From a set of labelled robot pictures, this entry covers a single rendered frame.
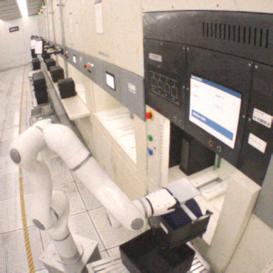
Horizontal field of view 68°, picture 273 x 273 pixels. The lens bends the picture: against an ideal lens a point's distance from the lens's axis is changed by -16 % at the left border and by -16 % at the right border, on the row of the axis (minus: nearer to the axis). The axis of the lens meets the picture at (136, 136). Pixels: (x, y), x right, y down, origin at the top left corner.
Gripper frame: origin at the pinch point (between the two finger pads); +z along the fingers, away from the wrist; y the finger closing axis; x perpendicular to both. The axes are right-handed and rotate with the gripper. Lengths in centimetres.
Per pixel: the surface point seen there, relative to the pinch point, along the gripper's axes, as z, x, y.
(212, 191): 42, -35, -20
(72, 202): -38, -127, -150
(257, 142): 15.3, 30.0, 19.5
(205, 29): 15, 63, -11
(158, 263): -10.3, -48.0, 2.4
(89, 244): -40, -49, -27
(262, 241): 15.6, -5.3, 36.8
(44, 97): -38, -70, -397
